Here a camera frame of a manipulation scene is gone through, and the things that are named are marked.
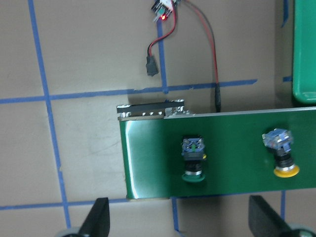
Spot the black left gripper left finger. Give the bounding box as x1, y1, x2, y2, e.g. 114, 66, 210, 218
78, 197, 110, 237

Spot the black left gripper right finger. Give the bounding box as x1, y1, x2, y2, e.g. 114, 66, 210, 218
248, 195, 292, 237

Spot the yellow push button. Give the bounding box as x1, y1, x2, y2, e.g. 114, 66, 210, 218
262, 128, 300, 178

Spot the green push button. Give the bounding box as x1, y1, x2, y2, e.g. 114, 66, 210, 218
181, 135, 207, 183

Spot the green conveyor belt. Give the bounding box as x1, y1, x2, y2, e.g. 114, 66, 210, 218
117, 101, 316, 199

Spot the green plastic tray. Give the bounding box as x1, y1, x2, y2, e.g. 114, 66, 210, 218
292, 0, 316, 104

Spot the small controller board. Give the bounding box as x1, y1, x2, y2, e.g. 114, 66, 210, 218
151, 0, 181, 22

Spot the red black power cable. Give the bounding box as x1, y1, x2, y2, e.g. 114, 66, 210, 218
145, 0, 223, 113

